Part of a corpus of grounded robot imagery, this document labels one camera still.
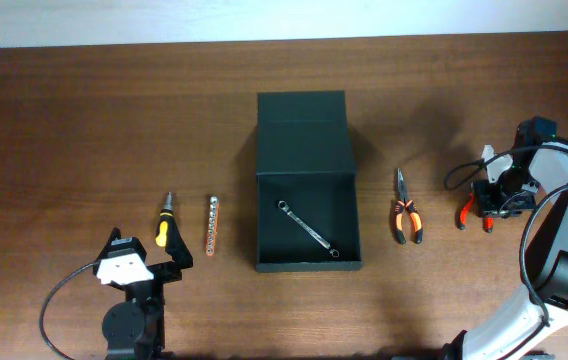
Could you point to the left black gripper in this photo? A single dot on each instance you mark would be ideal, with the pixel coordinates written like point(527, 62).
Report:
point(172, 271)

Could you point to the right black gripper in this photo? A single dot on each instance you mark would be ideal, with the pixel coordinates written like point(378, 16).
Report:
point(488, 206)

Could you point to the small red handled pliers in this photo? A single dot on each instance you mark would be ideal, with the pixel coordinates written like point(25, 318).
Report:
point(474, 200)

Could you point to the silver ring wrench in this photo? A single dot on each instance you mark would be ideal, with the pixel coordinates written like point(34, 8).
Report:
point(283, 206)

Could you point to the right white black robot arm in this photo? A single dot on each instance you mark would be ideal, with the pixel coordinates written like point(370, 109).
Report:
point(539, 306)

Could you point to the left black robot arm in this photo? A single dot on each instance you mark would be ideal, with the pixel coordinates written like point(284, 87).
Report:
point(135, 327)

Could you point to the yellow black screwdriver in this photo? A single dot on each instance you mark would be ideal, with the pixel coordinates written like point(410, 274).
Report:
point(165, 217)

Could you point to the black open gift box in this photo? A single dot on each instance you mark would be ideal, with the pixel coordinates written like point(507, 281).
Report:
point(305, 157)

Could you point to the orange socket bit rail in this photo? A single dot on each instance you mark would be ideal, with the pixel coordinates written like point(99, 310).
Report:
point(212, 225)

